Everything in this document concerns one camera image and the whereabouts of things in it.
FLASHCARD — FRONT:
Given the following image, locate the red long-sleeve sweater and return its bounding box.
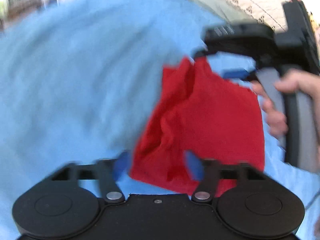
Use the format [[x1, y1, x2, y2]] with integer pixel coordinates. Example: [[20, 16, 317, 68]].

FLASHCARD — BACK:
[[129, 57, 265, 194]]

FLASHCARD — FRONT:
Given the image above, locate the person's right hand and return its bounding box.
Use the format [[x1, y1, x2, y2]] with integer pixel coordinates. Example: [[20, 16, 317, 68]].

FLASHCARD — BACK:
[[251, 69, 320, 138]]

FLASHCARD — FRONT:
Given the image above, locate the blue bed sheet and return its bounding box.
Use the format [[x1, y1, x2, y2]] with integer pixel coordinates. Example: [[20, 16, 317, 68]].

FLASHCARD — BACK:
[[1, 0, 319, 239]]

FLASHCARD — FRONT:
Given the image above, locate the green pillow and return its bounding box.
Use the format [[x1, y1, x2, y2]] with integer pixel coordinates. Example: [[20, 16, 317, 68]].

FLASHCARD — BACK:
[[190, 0, 255, 23]]

